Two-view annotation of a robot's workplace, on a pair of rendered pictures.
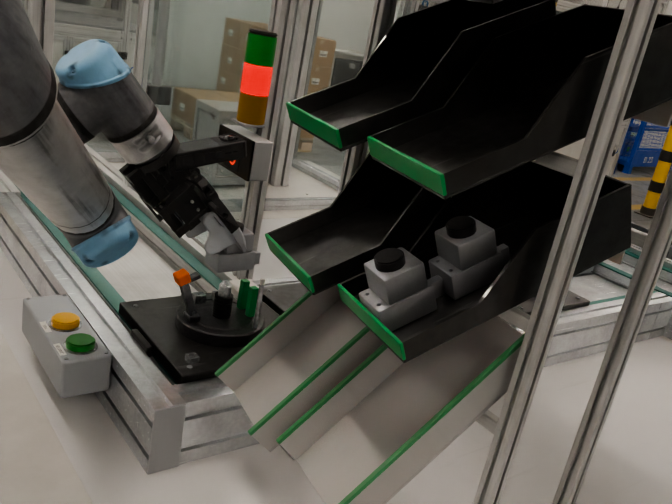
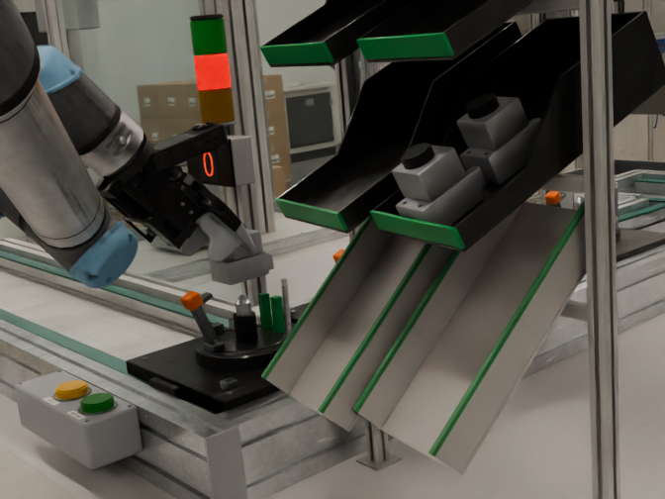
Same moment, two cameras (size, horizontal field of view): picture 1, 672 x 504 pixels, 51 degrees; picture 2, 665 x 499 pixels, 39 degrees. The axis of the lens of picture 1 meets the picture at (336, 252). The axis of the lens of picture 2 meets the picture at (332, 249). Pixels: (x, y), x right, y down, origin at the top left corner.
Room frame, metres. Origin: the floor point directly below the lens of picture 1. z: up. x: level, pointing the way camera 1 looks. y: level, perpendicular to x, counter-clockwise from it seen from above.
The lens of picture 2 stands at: (-0.20, 0.02, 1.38)
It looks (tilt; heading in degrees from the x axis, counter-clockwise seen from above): 13 degrees down; 1
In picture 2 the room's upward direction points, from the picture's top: 5 degrees counter-clockwise
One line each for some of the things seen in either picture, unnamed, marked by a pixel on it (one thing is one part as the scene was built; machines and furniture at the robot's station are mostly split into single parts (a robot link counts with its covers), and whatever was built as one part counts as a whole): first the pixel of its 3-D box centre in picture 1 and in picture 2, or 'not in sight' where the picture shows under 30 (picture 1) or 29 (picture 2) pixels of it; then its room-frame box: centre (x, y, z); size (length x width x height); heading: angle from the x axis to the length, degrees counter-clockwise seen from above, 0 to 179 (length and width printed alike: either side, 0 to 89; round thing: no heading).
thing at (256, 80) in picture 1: (256, 79); (212, 71); (1.23, 0.19, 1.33); 0.05 x 0.05 x 0.05
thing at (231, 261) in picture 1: (237, 244); (243, 249); (1.02, 0.15, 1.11); 0.08 x 0.04 x 0.07; 130
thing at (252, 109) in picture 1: (252, 107); (216, 105); (1.23, 0.19, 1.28); 0.05 x 0.05 x 0.05
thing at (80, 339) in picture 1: (80, 345); (97, 406); (0.88, 0.33, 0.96); 0.04 x 0.04 x 0.02
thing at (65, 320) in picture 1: (65, 323); (72, 392); (0.93, 0.38, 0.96); 0.04 x 0.04 x 0.02
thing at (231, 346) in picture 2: (220, 320); (247, 346); (1.01, 0.16, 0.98); 0.14 x 0.14 x 0.02
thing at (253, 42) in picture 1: (260, 49); (208, 37); (1.23, 0.19, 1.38); 0.05 x 0.05 x 0.05
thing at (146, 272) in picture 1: (155, 282); (155, 347); (1.25, 0.33, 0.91); 0.84 x 0.28 x 0.10; 40
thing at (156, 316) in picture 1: (219, 331); (248, 359); (1.01, 0.16, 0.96); 0.24 x 0.24 x 0.02; 40
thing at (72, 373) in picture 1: (64, 341); (75, 415); (0.93, 0.38, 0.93); 0.21 x 0.07 x 0.06; 40
